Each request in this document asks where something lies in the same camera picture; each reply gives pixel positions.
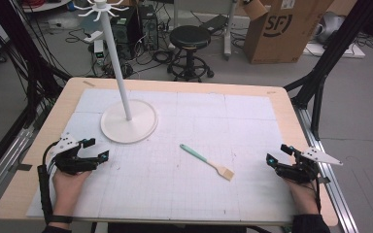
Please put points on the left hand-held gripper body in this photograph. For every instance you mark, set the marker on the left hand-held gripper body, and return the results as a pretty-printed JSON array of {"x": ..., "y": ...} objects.
[{"x": 73, "y": 161}]

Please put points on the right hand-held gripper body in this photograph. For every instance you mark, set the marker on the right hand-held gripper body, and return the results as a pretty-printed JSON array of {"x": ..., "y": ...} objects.
[{"x": 301, "y": 170}]

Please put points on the white hook rack stand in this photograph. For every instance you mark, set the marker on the white hook rack stand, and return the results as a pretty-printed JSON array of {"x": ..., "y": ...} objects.
[{"x": 123, "y": 123}]

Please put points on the person's right hand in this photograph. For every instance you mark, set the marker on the person's right hand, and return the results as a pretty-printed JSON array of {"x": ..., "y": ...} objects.
[{"x": 302, "y": 197}]

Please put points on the person's left hand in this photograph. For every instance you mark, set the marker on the person's left hand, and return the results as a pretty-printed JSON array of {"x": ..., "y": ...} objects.
[{"x": 65, "y": 191}]

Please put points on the black tape piece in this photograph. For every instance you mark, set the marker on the black tape piece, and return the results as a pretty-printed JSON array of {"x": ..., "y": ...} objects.
[{"x": 23, "y": 167}]

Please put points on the white grid mat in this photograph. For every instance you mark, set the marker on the white grid mat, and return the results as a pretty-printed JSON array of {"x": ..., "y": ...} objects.
[{"x": 181, "y": 194}]

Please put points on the small device with green display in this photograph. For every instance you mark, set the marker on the small device with green display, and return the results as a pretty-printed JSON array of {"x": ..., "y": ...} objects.
[{"x": 99, "y": 51}]

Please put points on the white power strip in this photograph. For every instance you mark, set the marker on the white power strip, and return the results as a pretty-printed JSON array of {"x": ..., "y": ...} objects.
[{"x": 93, "y": 36}]

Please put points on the white foam board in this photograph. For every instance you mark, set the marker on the white foam board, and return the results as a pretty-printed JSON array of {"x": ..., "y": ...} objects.
[{"x": 336, "y": 51}]

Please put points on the large cardboard box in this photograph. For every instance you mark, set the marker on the large cardboard box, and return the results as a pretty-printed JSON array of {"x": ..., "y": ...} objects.
[{"x": 281, "y": 39}]

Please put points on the black computer tower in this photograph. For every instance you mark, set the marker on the black computer tower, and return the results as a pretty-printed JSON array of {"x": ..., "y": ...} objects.
[
  {"x": 149, "y": 27},
  {"x": 124, "y": 29}
]

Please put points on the grey rounded appliance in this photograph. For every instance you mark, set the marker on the grey rounded appliance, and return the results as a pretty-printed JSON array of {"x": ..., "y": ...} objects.
[{"x": 330, "y": 24}]

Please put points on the white metal stand pole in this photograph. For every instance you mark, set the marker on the white metal stand pole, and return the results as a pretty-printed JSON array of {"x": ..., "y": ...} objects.
[{"x": 230, "y": 29}]

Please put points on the black round stool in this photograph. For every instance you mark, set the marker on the black round stool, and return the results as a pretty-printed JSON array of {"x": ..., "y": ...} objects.
[{"x": 189, "y": 37}]

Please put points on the aluminium rail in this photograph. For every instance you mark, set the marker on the aluminium rail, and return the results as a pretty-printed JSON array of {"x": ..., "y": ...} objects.
[
  {"x": 3, "y": 161},
  {"x": 335, "y": 194}
]

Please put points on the black metal frame stand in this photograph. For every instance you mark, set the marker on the black metal frame stand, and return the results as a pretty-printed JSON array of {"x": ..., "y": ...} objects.
[
  {"x": 330, "y": 48},
  {"x": 29, "y": 64}
]

